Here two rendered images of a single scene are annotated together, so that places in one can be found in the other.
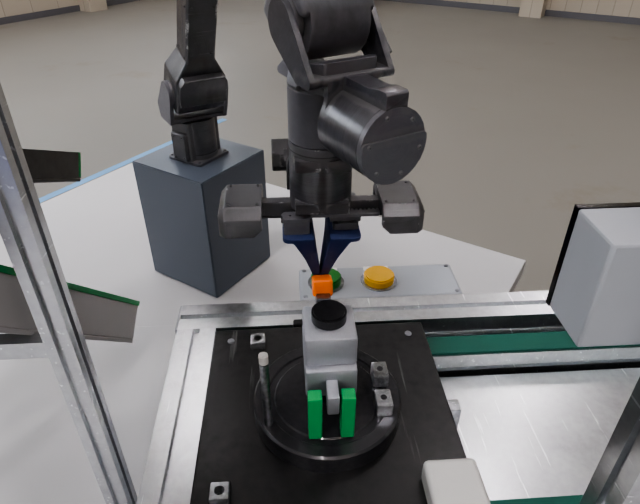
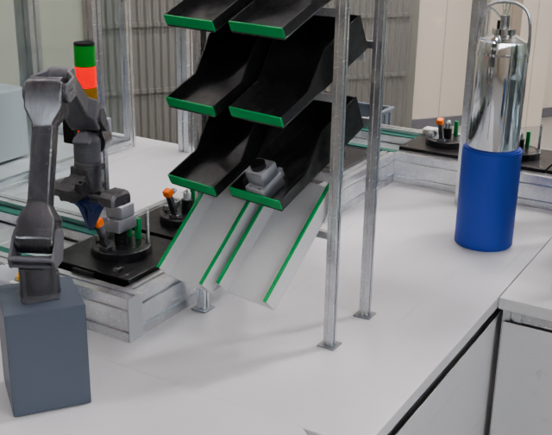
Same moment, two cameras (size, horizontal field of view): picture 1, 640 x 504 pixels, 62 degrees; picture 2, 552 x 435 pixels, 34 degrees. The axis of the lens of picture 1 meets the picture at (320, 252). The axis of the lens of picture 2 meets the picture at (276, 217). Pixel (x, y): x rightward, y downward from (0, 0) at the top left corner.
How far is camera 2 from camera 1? 2.23 m
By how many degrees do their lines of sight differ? 117
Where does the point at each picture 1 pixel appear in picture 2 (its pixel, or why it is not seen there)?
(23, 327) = (210, 199)
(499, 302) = not seen: outside the picture
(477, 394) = not seen: hidden behind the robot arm
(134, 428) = (179, 330)
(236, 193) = (115, 192)
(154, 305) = (116, 379)
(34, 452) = (227, 337)
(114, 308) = (172, 247)
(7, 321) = not seen: hidden behind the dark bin
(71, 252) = not seen: outside the picture
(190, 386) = (157, 274)
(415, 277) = (8, 274)
